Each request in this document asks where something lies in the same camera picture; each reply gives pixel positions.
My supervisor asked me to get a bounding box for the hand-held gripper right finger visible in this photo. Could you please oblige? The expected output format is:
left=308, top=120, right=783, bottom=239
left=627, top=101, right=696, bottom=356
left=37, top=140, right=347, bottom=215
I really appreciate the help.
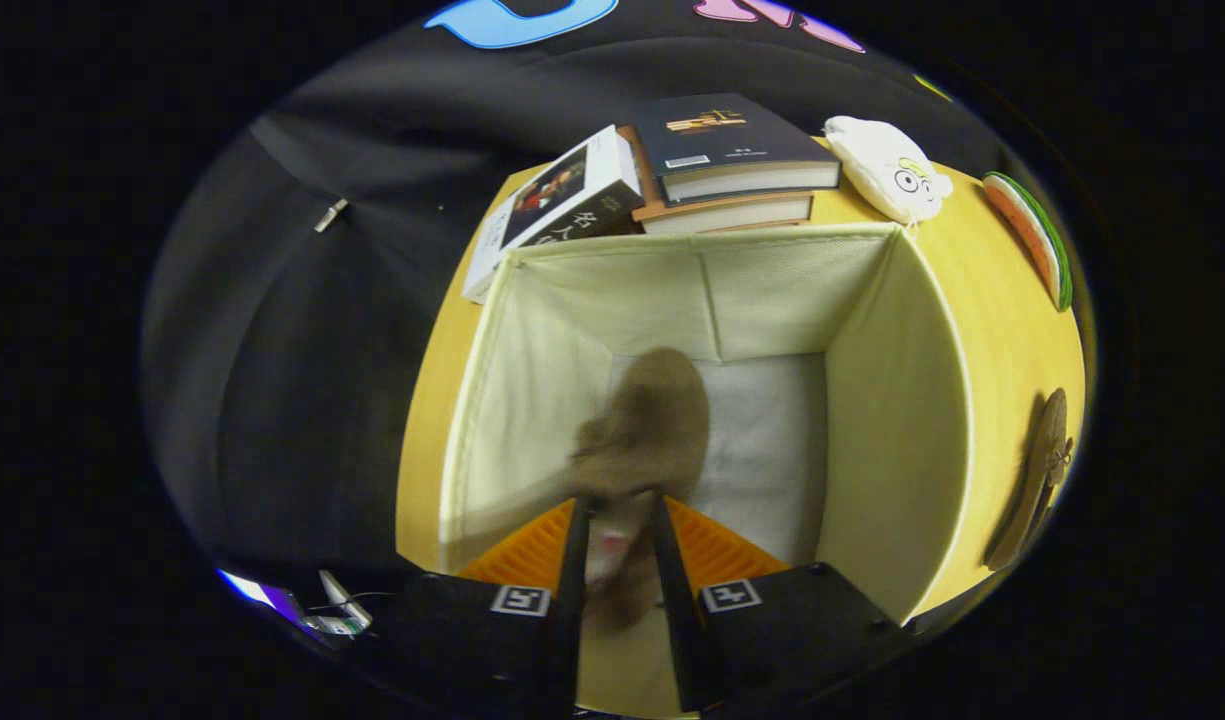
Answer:
left=651, top=493, right=909, bottom=714

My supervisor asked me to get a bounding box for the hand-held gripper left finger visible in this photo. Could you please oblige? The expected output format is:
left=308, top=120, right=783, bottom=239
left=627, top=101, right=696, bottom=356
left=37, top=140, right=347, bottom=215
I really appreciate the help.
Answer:
left=400, top=495, right=594, bottom=717

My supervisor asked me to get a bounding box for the computer monitor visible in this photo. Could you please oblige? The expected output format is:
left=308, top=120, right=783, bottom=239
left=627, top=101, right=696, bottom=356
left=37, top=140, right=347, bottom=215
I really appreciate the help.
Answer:
left=217, top=566, right=375, bottom=642

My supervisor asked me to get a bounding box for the brown book stack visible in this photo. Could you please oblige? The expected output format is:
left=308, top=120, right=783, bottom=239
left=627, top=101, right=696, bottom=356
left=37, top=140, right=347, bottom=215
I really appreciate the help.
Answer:
left=616, top=125, right=816, bottom=237

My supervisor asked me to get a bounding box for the cream fabric storage box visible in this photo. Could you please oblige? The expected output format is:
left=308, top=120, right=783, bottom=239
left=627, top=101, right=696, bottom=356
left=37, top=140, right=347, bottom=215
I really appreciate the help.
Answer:
left=437, top=222, right=974, bottom=627

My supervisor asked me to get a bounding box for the white book with portrait cover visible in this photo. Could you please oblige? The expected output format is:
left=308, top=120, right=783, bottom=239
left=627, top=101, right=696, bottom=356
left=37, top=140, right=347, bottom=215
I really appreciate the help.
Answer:
left=461, top=124, right=646, bottom=305

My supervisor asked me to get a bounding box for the white plush toy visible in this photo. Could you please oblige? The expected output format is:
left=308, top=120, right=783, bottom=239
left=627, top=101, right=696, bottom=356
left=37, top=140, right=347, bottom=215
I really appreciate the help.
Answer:
left=822, top=115, right=955, bottom=227

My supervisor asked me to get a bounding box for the watermelon slice plush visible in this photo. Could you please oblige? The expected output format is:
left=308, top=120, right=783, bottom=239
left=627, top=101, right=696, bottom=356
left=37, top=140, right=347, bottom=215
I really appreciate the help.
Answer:
left=981, top=171, right=1074, bottom=313

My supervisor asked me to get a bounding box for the dark book with gold print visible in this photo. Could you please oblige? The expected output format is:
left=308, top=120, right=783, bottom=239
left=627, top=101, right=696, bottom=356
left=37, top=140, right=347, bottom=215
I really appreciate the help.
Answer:
left=627, top=92, right=842, bottom=207

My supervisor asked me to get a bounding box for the brown fuzzy shoe with bow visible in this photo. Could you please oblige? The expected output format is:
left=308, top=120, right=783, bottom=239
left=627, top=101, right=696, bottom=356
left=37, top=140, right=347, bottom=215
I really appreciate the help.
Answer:
left=569, top=346, right=714, bottom=633
left=983, top=387, right=1076, bottom=572

